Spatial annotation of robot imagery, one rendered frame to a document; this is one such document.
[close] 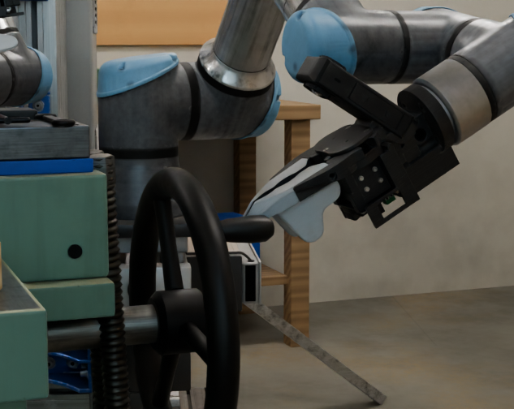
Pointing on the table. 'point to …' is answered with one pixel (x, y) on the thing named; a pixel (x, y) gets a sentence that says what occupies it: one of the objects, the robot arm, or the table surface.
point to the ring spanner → (54, 119)
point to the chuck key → (5, 119)
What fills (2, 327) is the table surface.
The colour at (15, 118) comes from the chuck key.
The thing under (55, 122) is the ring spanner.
